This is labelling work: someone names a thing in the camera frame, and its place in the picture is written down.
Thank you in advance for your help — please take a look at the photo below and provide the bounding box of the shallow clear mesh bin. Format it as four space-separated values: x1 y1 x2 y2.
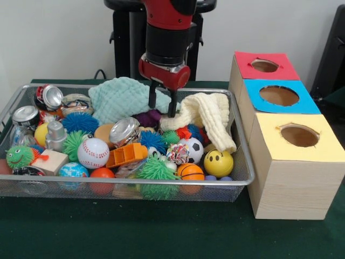
0 83 256 203

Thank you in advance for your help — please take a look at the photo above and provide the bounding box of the purple spiky toy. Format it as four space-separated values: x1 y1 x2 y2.
132 109 162 127

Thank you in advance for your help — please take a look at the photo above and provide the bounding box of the small soccer ball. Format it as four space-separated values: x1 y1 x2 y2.
179 137 204 165

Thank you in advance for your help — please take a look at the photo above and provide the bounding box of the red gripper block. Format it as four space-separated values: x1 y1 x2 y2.
138 55 191 118

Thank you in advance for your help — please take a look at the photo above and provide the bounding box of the blue globe ball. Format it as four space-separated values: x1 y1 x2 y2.
58 162 90 179

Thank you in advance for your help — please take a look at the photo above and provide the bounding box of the white baseball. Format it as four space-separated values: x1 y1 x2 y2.
77 138 111 170

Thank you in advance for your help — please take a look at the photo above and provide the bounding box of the light blue cloth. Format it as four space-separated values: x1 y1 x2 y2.
88 77 181 126

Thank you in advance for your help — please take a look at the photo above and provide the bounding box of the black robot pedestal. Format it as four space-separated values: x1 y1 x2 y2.
103 0 218 81

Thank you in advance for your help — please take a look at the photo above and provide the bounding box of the cream cloth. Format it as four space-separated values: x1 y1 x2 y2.
159 92 237 154

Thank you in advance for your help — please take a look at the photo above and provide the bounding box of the crushed silver can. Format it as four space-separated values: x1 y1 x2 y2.
109 117 141 148

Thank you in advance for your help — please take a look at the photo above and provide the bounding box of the wooden box with three holes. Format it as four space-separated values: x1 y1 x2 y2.
228 51 345 221

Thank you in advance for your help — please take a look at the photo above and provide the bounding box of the yellow smiley ball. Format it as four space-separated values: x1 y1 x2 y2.
203 149 234 178

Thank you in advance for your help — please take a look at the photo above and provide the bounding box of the dark green table cloth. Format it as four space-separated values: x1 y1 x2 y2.
309 85 345 127
0 78 345 259

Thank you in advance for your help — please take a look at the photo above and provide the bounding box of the small orange basketball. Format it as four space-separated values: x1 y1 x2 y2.
176 163 205 181

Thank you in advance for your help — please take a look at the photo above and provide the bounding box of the blue spiky ball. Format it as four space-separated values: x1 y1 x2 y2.
140 131 168 155
61 112 100 135

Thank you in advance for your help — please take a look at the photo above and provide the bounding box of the black upright panel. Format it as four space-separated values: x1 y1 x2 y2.
309 4 345 94

